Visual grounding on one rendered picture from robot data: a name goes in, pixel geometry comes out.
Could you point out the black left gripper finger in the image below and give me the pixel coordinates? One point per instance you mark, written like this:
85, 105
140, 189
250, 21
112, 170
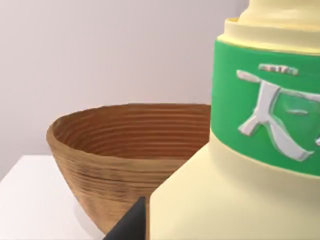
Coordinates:
133, 222

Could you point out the brown woven basket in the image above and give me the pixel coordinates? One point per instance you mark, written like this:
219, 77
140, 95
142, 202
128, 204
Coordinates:
107, 155

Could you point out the cream bottle with green label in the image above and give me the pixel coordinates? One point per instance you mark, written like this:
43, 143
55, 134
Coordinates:
250, 160

